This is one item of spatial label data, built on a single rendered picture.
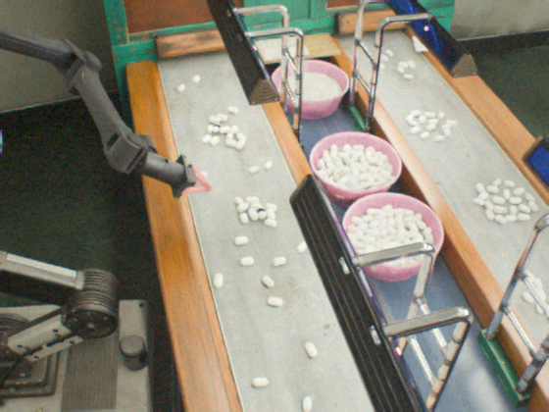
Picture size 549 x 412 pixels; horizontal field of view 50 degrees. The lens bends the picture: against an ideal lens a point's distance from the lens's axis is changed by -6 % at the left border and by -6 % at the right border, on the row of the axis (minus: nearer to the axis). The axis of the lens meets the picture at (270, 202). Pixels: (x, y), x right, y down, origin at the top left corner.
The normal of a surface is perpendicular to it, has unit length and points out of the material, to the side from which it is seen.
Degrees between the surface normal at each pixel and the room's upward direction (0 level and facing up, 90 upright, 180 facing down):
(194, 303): 0
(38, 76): 90
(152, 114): 0
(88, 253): 0
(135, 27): 90
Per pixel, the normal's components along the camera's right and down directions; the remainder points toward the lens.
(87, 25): 0.28, 0.66
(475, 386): 0.00, -0.72
